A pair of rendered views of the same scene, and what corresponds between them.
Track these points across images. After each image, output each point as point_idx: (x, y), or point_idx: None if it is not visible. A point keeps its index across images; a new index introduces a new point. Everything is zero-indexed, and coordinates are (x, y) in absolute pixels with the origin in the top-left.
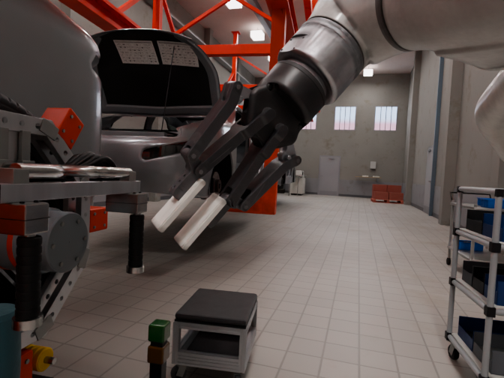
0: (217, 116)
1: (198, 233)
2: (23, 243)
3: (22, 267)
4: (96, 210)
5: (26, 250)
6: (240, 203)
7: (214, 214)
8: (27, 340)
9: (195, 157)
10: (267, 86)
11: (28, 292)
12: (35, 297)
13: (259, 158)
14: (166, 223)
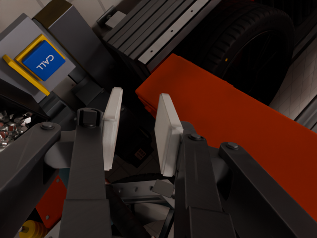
0: (300, 208)
1: (114, 95)
2: (146, 233)
3: (134, 216)
4: None
5: (140, 228)
6: (60, 135)
7: (112, 107)
8: (54, 233)
9: (229, 144)
10: None
11: (117, 201)
12: (109, 200)
13: (91, 198)
14: (167, 97)
